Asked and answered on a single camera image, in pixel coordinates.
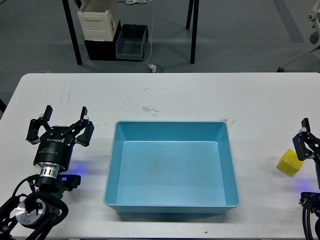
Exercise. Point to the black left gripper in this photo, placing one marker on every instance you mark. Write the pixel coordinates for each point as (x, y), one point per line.
(56, 144)

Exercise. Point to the white chair base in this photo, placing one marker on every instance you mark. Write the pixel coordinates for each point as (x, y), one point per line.
(295, 35)

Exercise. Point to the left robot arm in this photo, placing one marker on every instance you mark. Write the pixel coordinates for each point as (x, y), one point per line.
(36, 202)

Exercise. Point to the yellow block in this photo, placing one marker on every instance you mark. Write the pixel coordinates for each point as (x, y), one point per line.
(289, 163)

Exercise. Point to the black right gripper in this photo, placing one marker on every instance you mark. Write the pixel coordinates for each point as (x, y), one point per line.
(307, 146)

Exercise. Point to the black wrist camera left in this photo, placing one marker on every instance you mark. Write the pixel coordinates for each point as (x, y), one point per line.
(69, 181)

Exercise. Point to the black table leg right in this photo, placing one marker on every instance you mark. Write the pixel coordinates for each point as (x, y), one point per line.
(192, 21)

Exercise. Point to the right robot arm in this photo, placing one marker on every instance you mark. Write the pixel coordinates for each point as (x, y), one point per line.
(310, 202)

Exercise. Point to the black table leg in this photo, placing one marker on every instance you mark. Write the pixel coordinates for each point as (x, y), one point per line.
(71, 28)
(192, 21)

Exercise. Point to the cream plastic container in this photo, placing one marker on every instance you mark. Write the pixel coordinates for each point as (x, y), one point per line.
(99, 20)

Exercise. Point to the grey plastic bin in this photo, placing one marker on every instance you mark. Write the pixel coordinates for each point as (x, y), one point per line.
(131, 42)

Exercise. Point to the black table leg left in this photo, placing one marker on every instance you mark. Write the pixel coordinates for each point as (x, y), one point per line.
(71, 28)

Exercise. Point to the black crate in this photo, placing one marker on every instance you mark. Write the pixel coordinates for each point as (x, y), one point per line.
(103, 50)

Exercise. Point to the blue plastic box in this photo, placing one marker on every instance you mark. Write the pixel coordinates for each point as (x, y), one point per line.
(171, 167)

